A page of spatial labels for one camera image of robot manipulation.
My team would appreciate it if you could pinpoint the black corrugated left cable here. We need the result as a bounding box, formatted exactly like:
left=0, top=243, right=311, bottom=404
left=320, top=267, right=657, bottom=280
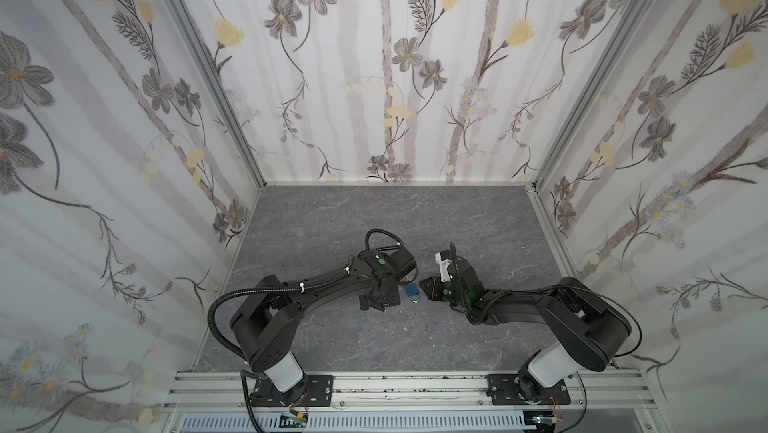
left=206, top=228, right=404, bottom=433

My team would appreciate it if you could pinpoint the white slotted cable duct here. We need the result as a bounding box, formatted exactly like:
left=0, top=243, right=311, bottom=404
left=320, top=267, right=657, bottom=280
left=179, top=412, right=529, bottom=433

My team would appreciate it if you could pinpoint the blue padlock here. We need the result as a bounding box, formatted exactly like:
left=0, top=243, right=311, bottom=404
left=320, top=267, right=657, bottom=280
left=404, top=283, right=420, bottom=303

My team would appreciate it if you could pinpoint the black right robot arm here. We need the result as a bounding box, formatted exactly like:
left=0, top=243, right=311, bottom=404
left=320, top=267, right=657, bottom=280
left=419, top=252, right=632, bottom=404

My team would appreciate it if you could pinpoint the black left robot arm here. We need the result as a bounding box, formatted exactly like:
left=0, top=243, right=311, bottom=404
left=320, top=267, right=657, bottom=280
left=229, top=246, right=417, bottom=406

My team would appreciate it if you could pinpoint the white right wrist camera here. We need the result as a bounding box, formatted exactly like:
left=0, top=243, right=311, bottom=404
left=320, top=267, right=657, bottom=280
left=434, top=250, right=455, bottom=283

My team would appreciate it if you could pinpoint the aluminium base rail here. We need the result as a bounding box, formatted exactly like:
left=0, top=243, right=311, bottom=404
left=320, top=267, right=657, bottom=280
left=161, top=369, right=657, bottom=413

